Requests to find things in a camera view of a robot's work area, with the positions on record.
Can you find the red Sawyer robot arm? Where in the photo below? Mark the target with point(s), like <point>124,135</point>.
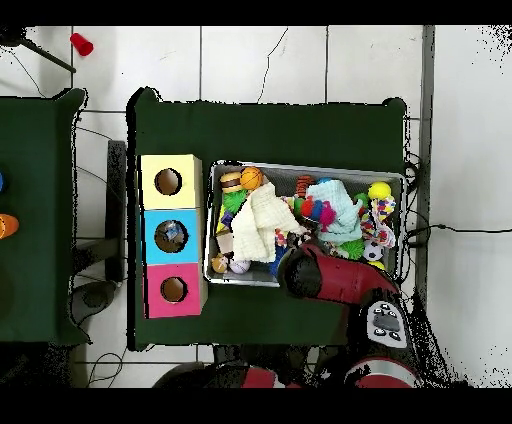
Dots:
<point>348,280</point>

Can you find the black tripod leg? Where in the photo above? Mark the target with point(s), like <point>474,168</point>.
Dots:
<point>48,55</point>

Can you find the shallow clear mesh bin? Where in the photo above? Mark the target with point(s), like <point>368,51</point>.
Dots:
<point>352,178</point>

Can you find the orange toy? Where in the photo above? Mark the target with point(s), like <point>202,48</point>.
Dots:
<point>8,226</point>

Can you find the clear plastic packet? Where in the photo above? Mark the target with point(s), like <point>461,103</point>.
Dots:
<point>172,232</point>

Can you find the white colourful patterned cloth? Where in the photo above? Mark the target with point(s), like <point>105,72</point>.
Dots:
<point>378,224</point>

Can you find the black upright stand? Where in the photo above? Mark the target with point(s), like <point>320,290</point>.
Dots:
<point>116,208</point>

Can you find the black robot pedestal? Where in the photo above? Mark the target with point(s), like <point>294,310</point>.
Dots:
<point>256,354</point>

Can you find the white baseball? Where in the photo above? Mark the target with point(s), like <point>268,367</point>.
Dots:
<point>240,266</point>

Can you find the mint muslin cloth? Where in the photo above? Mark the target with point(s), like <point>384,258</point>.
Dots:
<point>340,196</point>

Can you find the cream muslin cloth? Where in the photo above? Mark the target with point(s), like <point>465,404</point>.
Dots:
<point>260,216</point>

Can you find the toy burger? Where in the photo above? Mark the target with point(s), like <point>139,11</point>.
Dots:
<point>230,182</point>

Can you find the orange toy basketball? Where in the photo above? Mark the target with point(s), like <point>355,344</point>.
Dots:
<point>251,178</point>

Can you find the side table with green cloth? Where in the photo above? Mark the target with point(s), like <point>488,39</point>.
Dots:
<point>32,220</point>

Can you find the multicolour spiky caterpillar toy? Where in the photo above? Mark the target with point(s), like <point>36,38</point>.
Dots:
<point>320,212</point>

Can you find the small soccer ball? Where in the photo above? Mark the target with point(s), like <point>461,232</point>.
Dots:
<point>372,250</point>

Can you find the grey rounded base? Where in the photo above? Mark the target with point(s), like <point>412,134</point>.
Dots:
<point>94,300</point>

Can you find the wooden box with three holes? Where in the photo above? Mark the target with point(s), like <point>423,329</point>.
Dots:
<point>188,248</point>

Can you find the red plastic cup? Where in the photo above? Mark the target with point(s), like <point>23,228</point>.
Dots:
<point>82,44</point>

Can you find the dark green tablecloth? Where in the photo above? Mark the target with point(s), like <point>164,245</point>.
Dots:
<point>260,132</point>

